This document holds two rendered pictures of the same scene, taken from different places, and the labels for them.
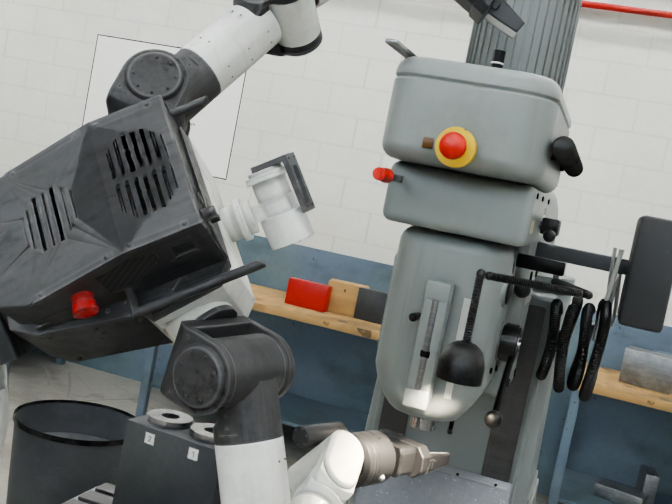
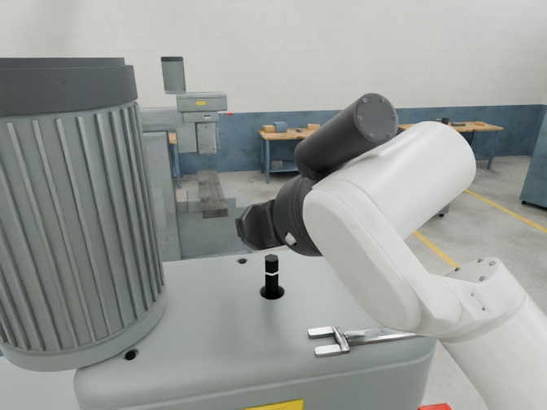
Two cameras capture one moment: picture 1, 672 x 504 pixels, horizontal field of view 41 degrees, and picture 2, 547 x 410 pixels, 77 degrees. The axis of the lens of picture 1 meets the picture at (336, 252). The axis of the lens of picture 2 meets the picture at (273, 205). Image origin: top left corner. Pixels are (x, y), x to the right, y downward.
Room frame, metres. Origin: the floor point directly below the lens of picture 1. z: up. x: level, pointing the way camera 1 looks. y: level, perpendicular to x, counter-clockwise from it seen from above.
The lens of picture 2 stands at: (1.76, 0.17, 2.21)
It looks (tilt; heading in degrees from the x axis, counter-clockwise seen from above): 23 degrees down; 243
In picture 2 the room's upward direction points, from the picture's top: straight up
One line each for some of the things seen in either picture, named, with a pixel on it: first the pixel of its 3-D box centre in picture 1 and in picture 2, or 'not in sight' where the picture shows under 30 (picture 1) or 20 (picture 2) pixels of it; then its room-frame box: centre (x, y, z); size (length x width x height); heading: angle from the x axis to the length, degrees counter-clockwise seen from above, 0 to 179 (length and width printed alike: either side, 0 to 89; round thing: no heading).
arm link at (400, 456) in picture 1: (381, 456); not in sight; (1.50, -0.14, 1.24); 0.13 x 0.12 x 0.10; 49
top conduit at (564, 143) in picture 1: (567, 159); not in sight; (1.57, -0.36, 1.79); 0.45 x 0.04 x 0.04; 164
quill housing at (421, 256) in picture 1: (444, 322); not in sight; (1.58, -0.21, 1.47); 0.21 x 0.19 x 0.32; 74
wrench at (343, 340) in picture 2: (410, 56); (405, 331); (1.46, -0.06, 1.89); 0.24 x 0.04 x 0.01; 162
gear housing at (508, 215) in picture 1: (472, 205); not in sight; (1.62, -0.22, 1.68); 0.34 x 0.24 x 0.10; 164
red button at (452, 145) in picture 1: (453, 146); not in sight; (1.33, -0.14, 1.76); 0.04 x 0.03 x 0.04; 74
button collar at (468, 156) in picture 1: (455, 147); not in sight; (1.35, -0.14, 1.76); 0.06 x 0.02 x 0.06; 74
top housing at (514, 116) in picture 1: (484, 131); (262, 333); (1.59, -0.21, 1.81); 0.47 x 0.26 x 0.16; 164
